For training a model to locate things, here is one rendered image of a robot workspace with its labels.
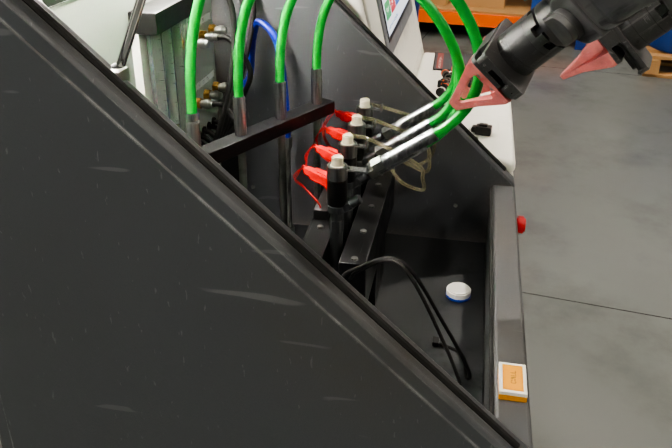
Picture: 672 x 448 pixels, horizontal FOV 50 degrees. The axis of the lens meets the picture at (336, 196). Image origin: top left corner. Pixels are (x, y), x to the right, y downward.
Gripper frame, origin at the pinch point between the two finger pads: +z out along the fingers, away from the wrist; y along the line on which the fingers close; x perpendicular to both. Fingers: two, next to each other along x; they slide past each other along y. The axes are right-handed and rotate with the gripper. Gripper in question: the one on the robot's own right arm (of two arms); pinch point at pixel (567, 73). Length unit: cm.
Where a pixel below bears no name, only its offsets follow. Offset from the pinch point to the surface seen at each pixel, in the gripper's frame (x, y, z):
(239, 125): 15.2, 22.9, 37.1
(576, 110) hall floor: -345, -68, 107
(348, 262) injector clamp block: 22.5, -1.4, 31.7
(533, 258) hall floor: -157, -74, 99
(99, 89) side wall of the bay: 55, 28, 15
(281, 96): 6.4, 22.8, 34.2
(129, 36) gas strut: 52, 30, 12
